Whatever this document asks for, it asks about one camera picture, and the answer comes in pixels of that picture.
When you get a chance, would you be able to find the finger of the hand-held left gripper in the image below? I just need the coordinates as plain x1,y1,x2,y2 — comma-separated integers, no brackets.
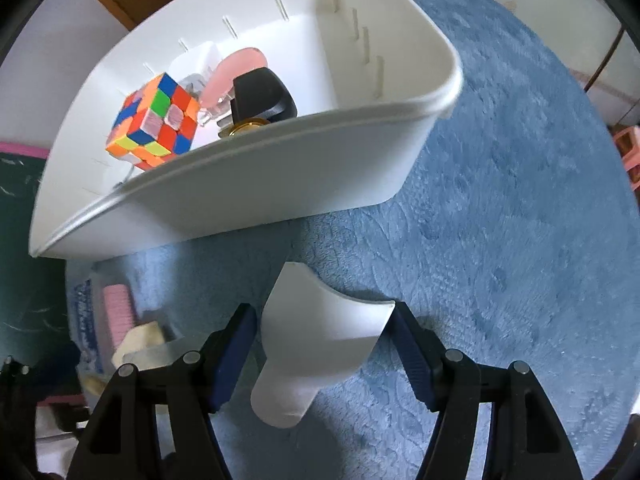
0,342,83,411

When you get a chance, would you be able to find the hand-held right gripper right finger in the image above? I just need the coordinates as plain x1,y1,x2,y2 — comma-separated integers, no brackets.
392,302,583,480

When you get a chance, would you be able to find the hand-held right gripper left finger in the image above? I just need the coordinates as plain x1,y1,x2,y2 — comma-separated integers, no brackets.
66,304,258,480

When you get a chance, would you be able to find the white plastic scoop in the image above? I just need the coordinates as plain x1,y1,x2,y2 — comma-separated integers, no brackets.
250,261,397,429

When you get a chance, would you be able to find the white plastic bin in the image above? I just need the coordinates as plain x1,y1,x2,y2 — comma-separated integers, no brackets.
28,0,463,261

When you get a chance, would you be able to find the colourful puzzle cube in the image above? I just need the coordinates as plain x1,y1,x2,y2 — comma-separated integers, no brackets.
105,72,202,171

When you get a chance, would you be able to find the black oval case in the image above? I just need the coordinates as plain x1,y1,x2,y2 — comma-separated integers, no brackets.
231,67,297,123

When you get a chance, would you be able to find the pink correction tape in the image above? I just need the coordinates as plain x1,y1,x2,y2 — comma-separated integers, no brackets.
200,47,268,111

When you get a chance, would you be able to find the round wooden disc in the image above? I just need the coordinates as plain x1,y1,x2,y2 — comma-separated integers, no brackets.
80,372,108,396

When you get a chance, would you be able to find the pink eraser block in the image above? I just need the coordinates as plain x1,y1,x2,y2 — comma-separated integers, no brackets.
102,284,138,348

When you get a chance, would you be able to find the beige foam block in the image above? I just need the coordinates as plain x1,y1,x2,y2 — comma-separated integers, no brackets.
111,322,168,366

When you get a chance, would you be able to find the pink plastic stool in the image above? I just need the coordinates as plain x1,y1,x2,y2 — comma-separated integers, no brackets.
614,125,640,183

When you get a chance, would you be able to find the floral sliding wardrobe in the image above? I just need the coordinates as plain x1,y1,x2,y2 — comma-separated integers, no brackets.
492,0,640,126

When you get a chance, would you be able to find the green chalkboard with pink frame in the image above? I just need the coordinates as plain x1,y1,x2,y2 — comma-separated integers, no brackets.
0,142,81,376

